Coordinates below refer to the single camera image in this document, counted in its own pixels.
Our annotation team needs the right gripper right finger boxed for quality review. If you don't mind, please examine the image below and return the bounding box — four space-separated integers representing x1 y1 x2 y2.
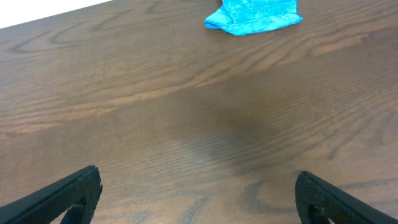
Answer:
295 171 397 224

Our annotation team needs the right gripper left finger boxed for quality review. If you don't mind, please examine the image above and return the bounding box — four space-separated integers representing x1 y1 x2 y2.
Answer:
1 166 103 224

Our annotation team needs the blue crumpled cloth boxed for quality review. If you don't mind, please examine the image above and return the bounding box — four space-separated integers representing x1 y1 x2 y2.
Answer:
204 0 303 36

